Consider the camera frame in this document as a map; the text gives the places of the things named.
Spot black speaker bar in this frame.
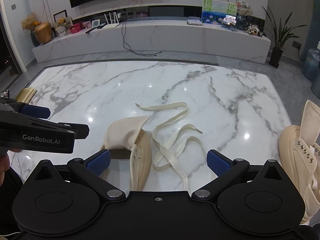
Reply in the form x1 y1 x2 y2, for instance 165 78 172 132
148 6 185 17

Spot dried flower bouquet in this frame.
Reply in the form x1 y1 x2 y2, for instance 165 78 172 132
21 12 41 47

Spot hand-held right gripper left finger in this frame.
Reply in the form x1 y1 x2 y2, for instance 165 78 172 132
34 149 126 202

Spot marble TV console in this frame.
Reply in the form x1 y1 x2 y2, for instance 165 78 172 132
32 17 272 64

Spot lotus painting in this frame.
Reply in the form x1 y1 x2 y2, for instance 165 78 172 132
201 0 238 25

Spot black power cable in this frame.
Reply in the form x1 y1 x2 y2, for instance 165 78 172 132
121 19 162 55

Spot gold metal block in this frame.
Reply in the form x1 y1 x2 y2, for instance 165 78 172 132
15 87 38 103

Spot teddy bear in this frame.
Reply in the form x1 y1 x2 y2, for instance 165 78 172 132
55 17 68 36

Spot red box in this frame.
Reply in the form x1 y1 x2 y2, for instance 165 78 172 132
69 23 83 34

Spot gold vase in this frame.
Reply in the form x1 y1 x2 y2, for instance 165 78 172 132
34 22 53 45

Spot grey notebook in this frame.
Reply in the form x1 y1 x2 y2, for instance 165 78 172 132
187 16 203 26

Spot shiny ornament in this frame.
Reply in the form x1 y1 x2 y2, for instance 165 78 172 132
222 14 237 27

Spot white shoelace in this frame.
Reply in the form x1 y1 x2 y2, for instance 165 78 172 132
135 102 218 193

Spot person's left hand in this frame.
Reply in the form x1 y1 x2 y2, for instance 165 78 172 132
0 148 22 188

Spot black picture frame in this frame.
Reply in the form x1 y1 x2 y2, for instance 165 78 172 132
53 9 67 29

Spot white router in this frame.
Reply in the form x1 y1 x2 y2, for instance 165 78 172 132
102 11 121 30

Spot group of small figurines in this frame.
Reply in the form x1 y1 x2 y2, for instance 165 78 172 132
244 22 265 37

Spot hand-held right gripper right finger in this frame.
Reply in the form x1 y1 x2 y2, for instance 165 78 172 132
191 149 284 202

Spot potted plant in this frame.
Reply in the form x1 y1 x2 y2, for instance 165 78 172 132
262 5 307 68

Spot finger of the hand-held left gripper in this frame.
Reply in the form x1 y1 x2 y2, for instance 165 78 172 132
0 112 90 139
0 97 50 120

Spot round paper fan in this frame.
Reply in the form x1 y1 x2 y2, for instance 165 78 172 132
236 0 254 15

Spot cream platform shoe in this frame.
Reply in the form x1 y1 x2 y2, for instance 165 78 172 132
278 100 320 225
100 116 152 192

